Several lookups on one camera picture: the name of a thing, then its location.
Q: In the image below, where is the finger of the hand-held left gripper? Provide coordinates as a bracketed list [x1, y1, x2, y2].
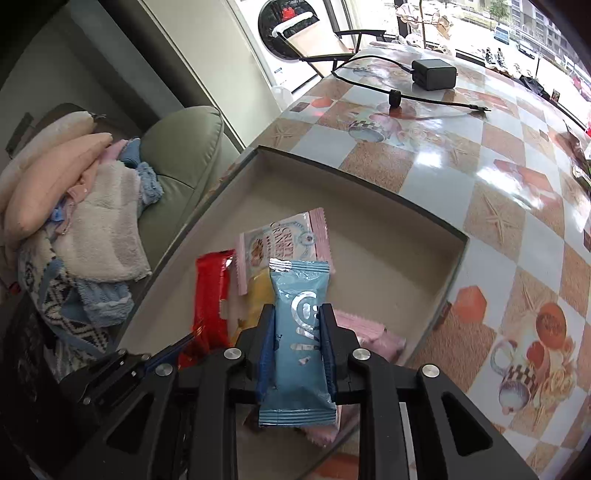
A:
[139, 330, 204, 374]

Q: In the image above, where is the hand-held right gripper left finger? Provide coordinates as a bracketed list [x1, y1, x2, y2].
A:
[69, 302, 278, 480]

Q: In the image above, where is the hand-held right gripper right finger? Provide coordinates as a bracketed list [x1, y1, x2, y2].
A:
[318, 302, 539, 480]

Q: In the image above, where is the blue snack packet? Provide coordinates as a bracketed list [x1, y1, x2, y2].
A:
[257, 258, 338, 428]

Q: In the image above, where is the red snack packet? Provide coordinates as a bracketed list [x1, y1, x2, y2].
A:
[178, 250, 236, 370]

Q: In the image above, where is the grey cardboard box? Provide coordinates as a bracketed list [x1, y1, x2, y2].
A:
[113, 145, 471, 457]

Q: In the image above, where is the plain pink snack packet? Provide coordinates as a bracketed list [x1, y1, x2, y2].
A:
[300, 309, 407, 448]

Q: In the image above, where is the yellow snack packet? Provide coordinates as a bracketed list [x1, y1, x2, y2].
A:
[238, 268, 275, 330]

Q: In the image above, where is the light blue towel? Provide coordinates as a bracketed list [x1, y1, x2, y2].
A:
[74, 277, 136, 329]

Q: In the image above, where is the patterned knit sweater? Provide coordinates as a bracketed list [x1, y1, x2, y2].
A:
[16, 228, 114, 365]

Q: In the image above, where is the pink printed snack packet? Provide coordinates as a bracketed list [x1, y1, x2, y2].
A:
[235, 208, 328, 296]

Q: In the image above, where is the white fleece towel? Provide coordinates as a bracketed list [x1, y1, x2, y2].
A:
[55, 161, 153, 282]

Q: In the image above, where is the blue knit cloth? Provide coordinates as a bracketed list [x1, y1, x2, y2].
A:
[117, 137, 164, 217]

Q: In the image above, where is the pink plush cushion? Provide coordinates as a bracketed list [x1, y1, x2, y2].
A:
[4, 134, 114, 245]

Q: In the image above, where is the green leather armchair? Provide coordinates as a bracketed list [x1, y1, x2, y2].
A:
[129, 105, 245, 273]

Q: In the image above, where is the cream plush cushion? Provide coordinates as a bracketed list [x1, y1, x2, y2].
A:
[0, 111, 95, 195]

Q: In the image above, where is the folding chair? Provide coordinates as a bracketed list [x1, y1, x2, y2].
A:
[270, 11, 386, 77]

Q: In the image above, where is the dark brown snack packet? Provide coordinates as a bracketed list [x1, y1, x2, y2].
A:
[563, 121, 591, 162]

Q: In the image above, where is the white washing machine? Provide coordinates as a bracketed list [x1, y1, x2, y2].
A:
[238, 0, 324, 88]

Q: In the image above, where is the wooden drying rack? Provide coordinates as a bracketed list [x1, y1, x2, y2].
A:
[397, 0, 458, 49]

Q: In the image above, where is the black power adapter with cable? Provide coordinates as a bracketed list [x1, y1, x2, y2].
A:
[331, 53, 492, 116]

